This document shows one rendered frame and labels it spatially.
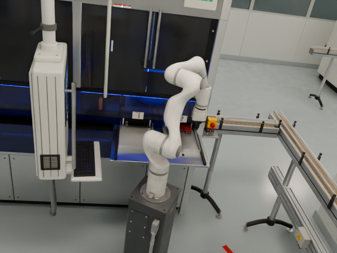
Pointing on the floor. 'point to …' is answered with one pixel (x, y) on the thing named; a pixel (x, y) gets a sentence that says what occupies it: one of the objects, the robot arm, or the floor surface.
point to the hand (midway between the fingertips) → (196, 126)
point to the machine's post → (210, 90)
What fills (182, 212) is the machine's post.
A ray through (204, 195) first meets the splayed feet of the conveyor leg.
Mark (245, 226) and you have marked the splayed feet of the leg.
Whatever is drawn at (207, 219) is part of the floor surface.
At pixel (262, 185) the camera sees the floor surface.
